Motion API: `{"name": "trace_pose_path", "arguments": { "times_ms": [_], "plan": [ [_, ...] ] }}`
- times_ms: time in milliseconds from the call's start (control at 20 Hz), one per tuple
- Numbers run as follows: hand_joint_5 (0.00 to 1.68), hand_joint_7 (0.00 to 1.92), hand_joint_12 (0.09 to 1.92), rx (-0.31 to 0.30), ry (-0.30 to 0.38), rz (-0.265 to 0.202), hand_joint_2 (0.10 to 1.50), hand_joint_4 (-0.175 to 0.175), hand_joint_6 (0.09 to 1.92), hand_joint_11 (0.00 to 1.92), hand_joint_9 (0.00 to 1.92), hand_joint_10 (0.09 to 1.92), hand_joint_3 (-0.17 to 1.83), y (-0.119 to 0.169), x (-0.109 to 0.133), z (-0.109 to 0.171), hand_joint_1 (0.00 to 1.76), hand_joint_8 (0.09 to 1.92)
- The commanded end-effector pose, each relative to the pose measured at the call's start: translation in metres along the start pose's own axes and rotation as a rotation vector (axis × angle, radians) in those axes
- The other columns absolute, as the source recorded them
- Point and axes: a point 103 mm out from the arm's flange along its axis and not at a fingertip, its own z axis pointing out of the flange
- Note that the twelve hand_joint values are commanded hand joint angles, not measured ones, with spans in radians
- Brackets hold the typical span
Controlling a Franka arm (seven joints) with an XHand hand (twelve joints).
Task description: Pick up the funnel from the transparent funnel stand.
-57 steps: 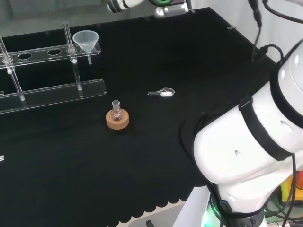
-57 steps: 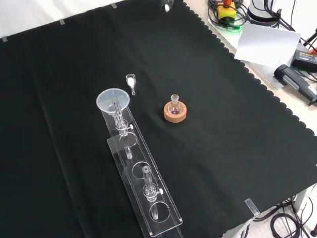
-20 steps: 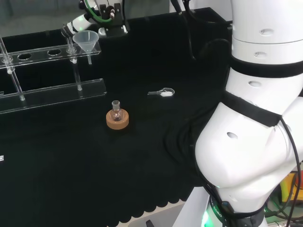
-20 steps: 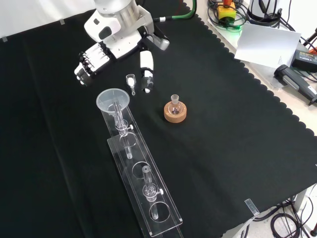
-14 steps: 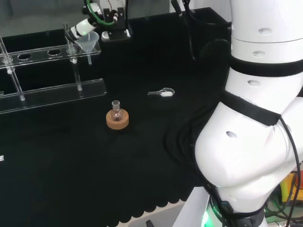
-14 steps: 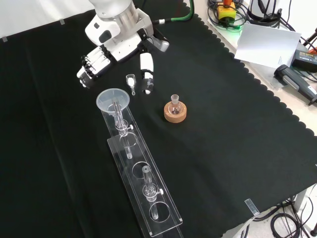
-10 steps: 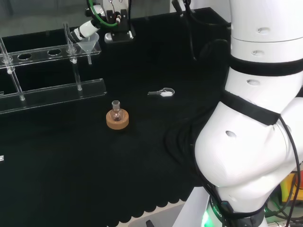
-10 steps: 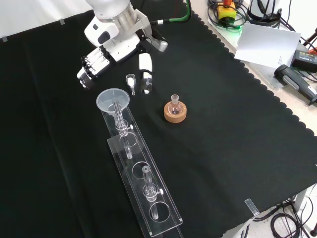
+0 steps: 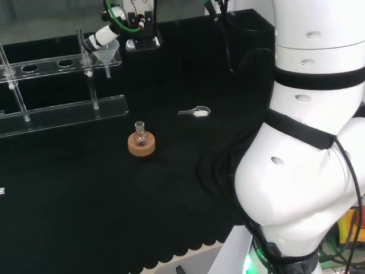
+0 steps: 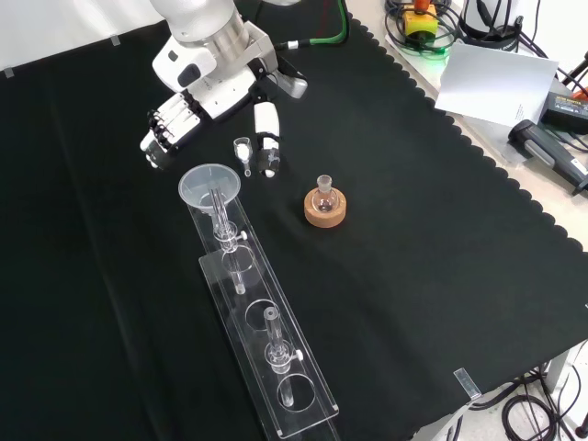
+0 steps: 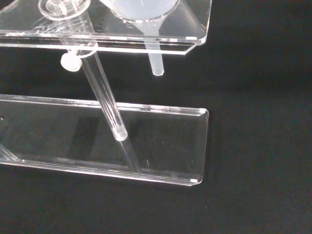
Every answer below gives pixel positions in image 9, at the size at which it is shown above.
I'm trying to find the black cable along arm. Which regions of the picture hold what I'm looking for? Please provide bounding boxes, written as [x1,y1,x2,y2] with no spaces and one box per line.
[334,136,364,274]

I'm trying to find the black bench cloth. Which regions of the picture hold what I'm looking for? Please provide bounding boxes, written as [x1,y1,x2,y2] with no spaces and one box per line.
[0,8,277,272]

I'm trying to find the green cable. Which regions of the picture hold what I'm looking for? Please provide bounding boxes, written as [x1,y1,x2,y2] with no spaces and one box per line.
[103,0,144,33]

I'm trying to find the glass round-bottom flask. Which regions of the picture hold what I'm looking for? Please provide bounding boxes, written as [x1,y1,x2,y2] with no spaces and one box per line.
[133,120,151,148]

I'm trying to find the black hanging cable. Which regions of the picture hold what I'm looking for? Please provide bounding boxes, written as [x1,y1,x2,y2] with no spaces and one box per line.
[218,0,236,74]

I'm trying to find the clear acrylic funnel stand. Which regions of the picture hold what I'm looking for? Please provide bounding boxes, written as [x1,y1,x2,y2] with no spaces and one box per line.
[0,27,129,139]

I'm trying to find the glass weighing funnel with powder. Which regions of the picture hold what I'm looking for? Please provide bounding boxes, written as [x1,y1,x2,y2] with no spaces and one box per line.
[177,104,212,118]

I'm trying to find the yellow stop button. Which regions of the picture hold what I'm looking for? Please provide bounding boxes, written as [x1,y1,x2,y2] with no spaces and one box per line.
[338,207,365,247]

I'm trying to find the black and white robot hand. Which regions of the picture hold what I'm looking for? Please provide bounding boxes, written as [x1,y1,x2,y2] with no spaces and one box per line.
[84,0,164,54]

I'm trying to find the black cable with plug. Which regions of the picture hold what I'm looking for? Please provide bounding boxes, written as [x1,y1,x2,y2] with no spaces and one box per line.
[203,0,220,23]

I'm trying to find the translucent plastic funnel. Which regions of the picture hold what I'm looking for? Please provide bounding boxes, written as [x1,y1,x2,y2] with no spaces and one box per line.
[93,38,120,79]

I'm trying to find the cork ring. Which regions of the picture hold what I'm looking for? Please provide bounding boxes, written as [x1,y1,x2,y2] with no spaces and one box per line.
[127,131,157,157]

